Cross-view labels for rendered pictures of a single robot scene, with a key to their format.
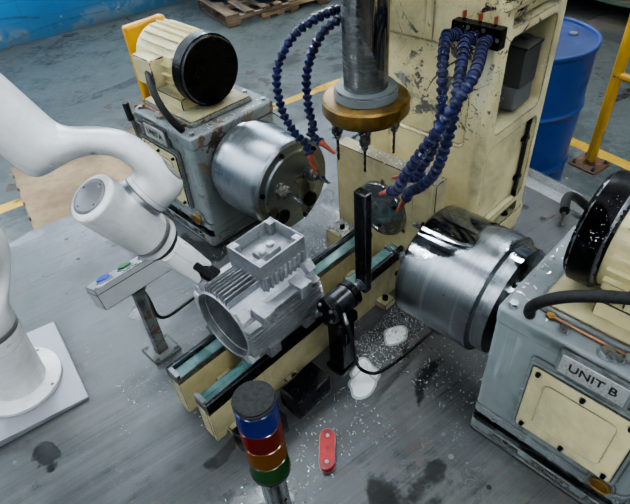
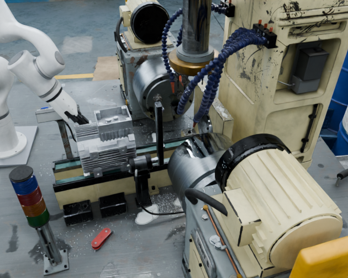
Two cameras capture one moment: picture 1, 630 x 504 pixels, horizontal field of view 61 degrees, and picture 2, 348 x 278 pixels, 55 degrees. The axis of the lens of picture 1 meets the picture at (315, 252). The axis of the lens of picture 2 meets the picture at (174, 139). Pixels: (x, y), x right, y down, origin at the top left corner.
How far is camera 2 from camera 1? 0.53 m
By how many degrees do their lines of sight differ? 20
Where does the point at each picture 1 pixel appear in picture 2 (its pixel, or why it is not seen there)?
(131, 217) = (30, 74)
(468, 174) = (254, 123)
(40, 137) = (0, 23)
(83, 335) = (45, 137)
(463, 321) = (182, 197)
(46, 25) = not seen: outside the picture
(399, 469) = (127, 266)
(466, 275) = (191, 171)
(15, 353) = (0, 128)
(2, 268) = (5, 86)
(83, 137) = (18, 29)
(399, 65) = not seen: hidden behind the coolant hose
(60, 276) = not seen: hidden behind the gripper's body
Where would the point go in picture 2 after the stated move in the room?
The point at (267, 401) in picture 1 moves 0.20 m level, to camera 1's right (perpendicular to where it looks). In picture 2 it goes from (24, 176) to (88, 202)
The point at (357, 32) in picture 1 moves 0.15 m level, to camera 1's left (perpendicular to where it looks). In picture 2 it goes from (185, 16) to (143, 9)
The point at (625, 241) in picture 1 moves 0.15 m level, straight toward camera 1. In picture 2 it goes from (236, 173) to (174, 197)
